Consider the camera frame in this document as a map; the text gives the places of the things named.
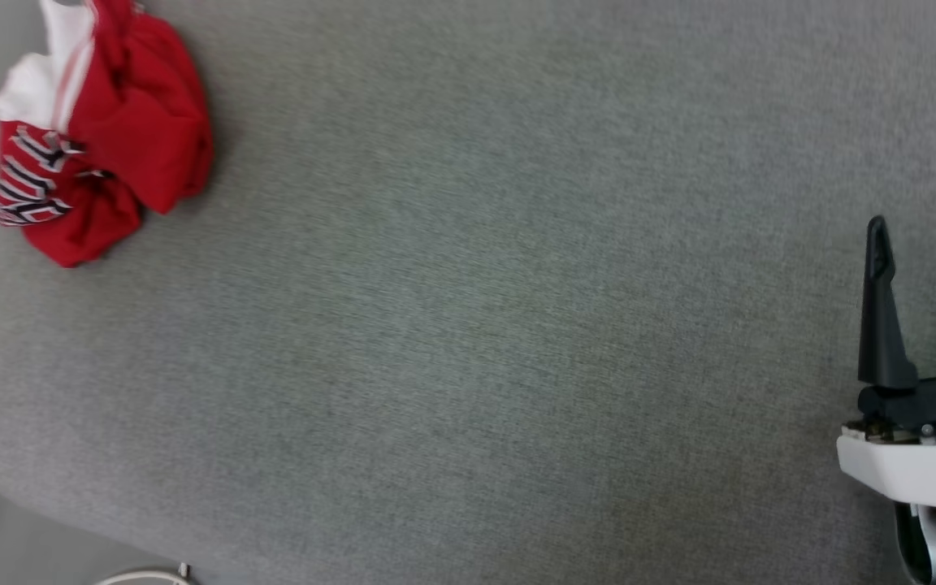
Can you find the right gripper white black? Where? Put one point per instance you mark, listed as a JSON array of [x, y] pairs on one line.
[[923, 467]]

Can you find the red white basketball jersey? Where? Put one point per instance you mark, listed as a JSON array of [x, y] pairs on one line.
[[143, 122]]

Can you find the white round rim object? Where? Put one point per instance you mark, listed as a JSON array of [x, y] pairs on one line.
[[147, 577]]

